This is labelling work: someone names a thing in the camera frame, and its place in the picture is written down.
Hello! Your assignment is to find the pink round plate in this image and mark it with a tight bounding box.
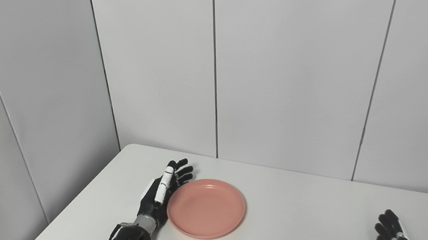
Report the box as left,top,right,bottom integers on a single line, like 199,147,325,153
164,174,250,240

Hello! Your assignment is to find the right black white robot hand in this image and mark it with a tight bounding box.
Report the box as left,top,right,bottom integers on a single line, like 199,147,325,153
372,207,411,240

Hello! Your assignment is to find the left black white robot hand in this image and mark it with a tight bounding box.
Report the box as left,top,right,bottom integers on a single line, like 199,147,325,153
131,157,201,231

